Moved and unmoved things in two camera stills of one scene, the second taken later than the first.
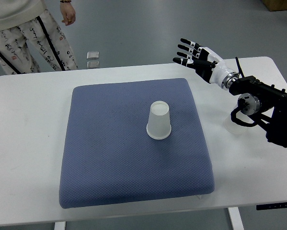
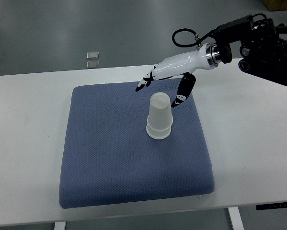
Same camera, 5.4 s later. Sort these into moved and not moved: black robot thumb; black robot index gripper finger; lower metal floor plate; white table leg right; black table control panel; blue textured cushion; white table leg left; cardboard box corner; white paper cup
Moved: white paper cup; black robot thumb; black robot index gripper finger
Not moved: black table control panel; blue textured cushion; cardboard box corner; white table leg right; lower metal floor plate; white table leg left
